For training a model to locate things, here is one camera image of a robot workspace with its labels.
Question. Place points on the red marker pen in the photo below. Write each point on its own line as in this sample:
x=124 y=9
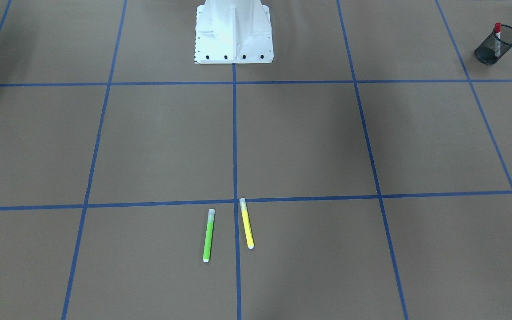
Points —
x=497 y=30

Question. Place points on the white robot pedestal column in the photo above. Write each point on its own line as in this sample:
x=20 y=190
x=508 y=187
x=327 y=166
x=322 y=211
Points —
x=233 y=32

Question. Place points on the yellow marker pen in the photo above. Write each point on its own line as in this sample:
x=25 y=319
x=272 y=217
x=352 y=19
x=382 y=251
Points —
x=247 y=224

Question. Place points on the green marker pen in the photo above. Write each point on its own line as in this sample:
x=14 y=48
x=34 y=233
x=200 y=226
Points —
x=209 y=235

